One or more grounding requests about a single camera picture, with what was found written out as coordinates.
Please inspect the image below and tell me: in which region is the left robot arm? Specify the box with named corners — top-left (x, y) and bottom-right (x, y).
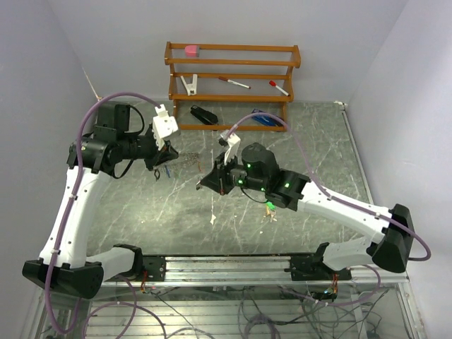
top-left (22, 102), bottom-right (180, 299)

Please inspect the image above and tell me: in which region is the grey keyring disc with rings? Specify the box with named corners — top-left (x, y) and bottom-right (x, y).
top-left (156, 153), bottom-right (201, 174)

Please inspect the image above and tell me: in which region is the red white marker right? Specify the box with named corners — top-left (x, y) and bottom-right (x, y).
top-left (269, 81), bottom-right (290, 97)

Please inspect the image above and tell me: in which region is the green tag key bunch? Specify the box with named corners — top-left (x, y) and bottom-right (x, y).
top-left (261, 201), bottom-right (277, 223)

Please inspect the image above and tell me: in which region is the aluminium rail frame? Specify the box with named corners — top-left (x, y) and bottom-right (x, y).
top-left (38, 254), bottom-right (410, 287)

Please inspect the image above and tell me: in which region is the black stapler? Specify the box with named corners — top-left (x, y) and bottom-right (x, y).
top-left (190, 105), bottom-right (218, 125)

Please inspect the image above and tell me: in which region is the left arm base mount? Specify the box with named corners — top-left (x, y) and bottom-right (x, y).
top-left (139, 256), bottom-right (167, 282)

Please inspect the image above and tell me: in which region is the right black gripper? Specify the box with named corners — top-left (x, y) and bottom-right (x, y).
top-left (201, 151), bottom-right (268, 196)

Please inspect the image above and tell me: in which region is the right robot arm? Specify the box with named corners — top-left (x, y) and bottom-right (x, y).
top-left (196, 143), bottom-right (414, 280)

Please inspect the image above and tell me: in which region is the red white marker left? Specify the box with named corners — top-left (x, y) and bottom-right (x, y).
top-left (218, 76), bottom-right (251, 90)

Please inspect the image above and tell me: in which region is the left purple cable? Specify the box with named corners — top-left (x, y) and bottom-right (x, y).
top-left (44, 92), bottom-right (167, 339)

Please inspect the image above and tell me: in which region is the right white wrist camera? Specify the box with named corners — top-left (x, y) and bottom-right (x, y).
top-left (218, 130), bottom-right (241, 165)

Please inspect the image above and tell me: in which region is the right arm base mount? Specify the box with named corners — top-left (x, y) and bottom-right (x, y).
top-left (284, 254), bottom-right (352, 281)

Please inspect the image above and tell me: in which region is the pink eraser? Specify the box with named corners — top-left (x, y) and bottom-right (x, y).
top-left (184, 44), bottom-right (200, 58)

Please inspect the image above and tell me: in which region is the white clip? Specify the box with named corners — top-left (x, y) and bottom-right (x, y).
top-left (180, 73), bottom-right (198, 96)

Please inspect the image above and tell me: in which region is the wooden shelf rack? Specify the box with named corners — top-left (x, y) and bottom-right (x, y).
top-left (164, 42), bottom-right (302, 121)

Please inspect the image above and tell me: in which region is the red white marker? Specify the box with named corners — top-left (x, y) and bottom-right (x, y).
top-left (218, 76), bottom-right (251, 90)
top-left (269, 81), bottom-right (290, 97)

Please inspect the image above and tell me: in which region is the blue stapler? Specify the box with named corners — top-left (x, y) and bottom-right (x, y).
top-left (252, 109), bottom-right (283, 126)

